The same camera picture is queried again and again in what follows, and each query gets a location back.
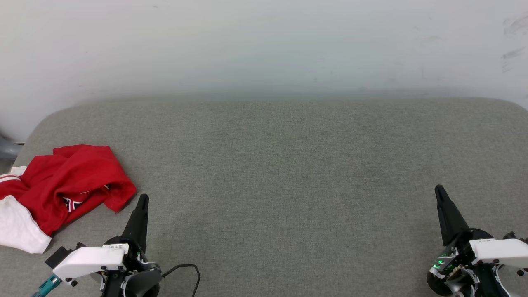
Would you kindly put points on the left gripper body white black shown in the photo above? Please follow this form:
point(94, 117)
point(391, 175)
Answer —
point(88, 260)

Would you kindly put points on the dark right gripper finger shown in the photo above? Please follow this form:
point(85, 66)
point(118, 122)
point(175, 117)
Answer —
point(449, 218)

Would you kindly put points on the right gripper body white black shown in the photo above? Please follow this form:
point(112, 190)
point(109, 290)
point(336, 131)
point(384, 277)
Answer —
point(499, 251)

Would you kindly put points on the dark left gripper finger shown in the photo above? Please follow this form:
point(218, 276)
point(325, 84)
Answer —
point(138, 225)

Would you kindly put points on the red and white shirt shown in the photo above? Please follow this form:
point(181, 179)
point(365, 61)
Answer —
point(62, 177)

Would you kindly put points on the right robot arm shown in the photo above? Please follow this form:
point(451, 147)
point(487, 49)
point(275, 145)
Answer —
point(437, 284)

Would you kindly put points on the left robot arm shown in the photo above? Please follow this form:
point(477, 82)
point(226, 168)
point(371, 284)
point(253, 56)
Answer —
point(142, 284)

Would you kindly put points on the grey fabric sofa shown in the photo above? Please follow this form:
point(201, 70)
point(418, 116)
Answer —
point(264, 185)

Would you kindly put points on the grey object beside sofa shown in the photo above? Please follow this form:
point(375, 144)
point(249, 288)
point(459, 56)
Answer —
point(7, 149)

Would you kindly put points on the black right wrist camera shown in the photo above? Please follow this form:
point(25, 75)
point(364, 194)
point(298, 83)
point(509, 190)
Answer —
point(513, 237)

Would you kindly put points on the teal left camera connector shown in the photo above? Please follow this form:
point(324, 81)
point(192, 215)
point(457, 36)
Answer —
point(48, 284)

